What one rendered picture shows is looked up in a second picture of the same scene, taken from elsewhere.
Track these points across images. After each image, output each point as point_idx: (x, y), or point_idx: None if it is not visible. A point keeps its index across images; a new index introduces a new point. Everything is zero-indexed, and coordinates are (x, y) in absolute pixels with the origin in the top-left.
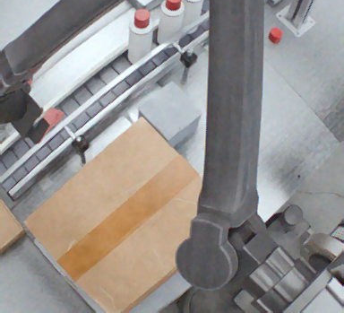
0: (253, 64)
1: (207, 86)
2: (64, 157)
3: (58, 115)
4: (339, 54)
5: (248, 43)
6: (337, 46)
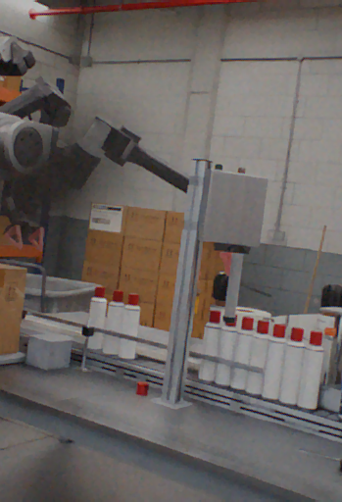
0: (4, 106)
1: (81, 375)
2: (19, 348)
3: (18, 235)
4: (146, 414)
5: (10, 100)
6: (155, 414)
